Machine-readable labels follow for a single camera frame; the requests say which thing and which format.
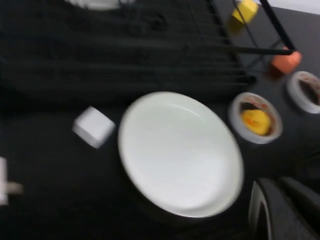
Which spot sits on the orange cube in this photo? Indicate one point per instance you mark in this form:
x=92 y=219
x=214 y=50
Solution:
x=285 y=62

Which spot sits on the yellow rubber duck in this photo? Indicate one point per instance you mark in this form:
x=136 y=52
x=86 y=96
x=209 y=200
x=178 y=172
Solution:
x=256 y=122

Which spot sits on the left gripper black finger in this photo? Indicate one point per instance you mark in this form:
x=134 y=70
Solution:
x=287 y=212

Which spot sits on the yellow cube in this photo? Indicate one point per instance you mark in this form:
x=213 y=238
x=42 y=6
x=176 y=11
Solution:
x=250 y=7

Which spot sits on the grey round plate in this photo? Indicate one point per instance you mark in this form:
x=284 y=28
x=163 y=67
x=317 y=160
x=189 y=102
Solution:
x=95 y=3

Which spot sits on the white round plate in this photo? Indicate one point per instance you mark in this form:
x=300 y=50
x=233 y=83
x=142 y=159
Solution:
x=180 y=155

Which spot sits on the white cube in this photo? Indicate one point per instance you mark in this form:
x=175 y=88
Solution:
x=93 y=126

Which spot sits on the white power adapter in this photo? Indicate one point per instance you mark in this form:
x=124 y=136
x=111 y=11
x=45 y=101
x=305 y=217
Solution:
x=2 y=180

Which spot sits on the white double-sided tape roll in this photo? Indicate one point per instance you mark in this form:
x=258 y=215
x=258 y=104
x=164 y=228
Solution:
x=233 y=115
x=291 y=92

